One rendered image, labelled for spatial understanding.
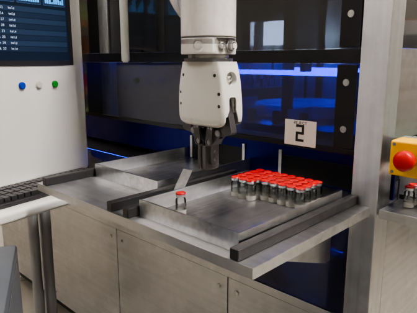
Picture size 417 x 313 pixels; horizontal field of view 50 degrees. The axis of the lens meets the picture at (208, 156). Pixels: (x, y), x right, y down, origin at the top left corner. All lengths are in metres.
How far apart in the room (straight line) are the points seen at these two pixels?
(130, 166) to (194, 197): 0.35
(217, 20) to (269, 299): 0.81
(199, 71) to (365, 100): 0.42
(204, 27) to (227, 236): 0.33
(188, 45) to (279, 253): 0.36
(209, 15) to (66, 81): 1.01
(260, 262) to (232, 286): 0.62
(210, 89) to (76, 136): 1.03
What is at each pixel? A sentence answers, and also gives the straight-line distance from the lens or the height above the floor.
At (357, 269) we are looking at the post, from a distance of 1.09.
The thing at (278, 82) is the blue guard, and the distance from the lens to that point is 1.10.
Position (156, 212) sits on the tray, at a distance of 0.88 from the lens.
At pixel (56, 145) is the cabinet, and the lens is 1.61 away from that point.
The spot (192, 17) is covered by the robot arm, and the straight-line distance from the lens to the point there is 0.68.
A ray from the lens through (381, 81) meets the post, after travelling 0.98.
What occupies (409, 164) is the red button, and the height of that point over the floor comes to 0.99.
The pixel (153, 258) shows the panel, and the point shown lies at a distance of 1.58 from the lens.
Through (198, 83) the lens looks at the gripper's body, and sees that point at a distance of 0.69.
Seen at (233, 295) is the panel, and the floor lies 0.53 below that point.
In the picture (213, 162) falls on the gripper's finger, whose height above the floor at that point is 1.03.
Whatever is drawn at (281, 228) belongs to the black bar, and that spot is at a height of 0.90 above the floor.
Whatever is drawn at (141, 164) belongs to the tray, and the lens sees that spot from 1.34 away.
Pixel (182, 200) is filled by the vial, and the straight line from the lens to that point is 0.90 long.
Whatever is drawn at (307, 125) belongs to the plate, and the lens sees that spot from 1.06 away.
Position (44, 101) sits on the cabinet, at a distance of 1.57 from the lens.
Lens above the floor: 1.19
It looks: 12 degrees down
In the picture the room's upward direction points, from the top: straight up
